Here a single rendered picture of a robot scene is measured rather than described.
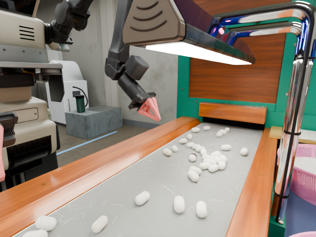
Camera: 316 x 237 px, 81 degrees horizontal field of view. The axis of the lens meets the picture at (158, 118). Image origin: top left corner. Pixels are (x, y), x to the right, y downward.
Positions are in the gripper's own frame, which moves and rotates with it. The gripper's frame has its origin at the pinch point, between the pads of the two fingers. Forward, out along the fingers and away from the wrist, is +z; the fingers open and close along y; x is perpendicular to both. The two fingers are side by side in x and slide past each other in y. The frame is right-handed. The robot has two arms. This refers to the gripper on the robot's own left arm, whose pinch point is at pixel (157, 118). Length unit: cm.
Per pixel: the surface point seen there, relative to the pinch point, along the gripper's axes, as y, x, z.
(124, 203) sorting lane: -26.6, 3.2, 14.8
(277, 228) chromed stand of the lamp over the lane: -12.3, -12.2, 37.6
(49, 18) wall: 205, 176, -422
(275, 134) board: 31.2, -16.3, 30.8
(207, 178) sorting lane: -7.8, -4.4, 23.3
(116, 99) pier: 203, 173, -152
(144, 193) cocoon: -23.9, -0.4, 15.9
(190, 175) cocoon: -11.1, -3.4, 19.7
